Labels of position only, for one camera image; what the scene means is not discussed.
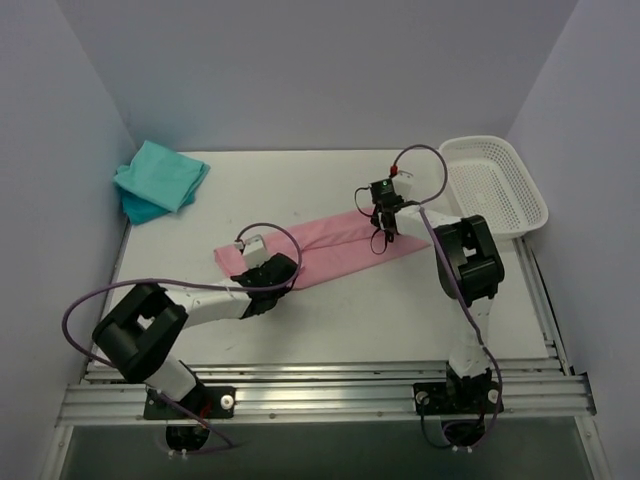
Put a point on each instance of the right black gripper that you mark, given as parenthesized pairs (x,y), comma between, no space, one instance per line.
(386,216)

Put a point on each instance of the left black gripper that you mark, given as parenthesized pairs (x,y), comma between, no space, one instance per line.
(273,270)

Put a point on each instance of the pink t-shirt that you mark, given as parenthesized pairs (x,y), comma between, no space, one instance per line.
(343,244)

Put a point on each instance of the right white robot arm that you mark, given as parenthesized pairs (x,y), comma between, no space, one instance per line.
(469,267)

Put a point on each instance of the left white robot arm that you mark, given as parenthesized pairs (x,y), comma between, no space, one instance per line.
(137,335)

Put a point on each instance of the white perforated plastic basket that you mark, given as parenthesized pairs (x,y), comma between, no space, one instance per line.
(487,177)

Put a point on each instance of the teal folded t-shirt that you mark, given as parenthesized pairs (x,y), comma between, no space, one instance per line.
(158,181)

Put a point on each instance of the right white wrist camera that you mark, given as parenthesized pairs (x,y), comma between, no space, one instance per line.
(402,180)

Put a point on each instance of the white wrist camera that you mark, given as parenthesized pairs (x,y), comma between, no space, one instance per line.
(253,251)
(402,180)

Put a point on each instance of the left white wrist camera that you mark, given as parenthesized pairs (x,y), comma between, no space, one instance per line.
(253,251)

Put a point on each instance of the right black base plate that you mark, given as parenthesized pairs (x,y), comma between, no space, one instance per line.
(437,399)

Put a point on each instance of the aluminium rail frame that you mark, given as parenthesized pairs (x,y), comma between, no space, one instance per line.
(349,421)

